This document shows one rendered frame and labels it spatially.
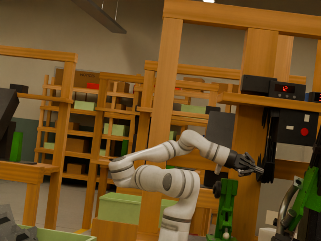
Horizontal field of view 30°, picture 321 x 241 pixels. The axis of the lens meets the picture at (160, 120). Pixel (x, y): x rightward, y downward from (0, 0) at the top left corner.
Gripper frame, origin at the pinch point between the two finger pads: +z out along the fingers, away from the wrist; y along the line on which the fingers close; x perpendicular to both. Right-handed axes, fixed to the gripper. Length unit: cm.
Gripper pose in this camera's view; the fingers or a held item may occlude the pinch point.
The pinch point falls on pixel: (259, 170)
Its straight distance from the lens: 246.2
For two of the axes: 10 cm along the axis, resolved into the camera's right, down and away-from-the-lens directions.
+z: 9.3, 3.8, -0.1
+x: -2.6, 6.6, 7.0
